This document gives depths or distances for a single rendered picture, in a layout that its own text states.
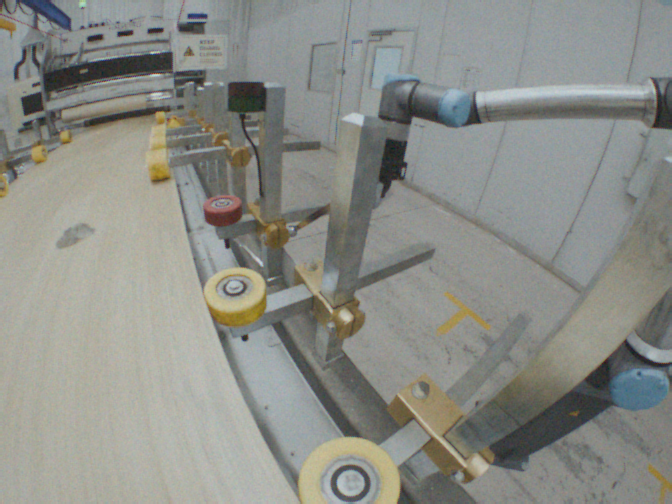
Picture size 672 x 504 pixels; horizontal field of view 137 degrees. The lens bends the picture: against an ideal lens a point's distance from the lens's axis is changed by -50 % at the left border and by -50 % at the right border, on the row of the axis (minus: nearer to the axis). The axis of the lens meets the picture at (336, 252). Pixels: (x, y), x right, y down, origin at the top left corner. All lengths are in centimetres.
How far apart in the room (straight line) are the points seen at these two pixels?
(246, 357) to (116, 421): 38
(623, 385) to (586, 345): 59
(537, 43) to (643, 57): 98
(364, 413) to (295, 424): 14
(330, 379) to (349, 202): 33
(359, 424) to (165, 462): 31
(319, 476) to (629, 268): 24
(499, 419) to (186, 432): 26
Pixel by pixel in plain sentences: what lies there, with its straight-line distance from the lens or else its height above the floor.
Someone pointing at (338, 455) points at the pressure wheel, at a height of 91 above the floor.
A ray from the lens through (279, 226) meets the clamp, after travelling 53.
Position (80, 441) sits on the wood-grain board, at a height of 90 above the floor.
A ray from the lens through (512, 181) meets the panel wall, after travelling 298.
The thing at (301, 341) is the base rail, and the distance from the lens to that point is 53.
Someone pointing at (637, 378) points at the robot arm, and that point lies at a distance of 77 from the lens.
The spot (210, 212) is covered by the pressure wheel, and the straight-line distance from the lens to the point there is 53.
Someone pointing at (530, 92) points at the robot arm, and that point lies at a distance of 74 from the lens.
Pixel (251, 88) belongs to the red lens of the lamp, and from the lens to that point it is 45.
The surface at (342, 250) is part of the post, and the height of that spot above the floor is 96.
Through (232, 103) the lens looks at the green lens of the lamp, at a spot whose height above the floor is 110.
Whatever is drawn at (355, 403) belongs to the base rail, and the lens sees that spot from 48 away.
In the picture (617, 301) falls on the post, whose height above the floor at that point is 108.
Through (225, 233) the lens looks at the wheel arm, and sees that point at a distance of 57.
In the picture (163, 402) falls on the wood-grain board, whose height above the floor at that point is 90.
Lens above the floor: 114
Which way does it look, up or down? 35 degrees down
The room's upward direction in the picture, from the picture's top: 8 degrees clockwise
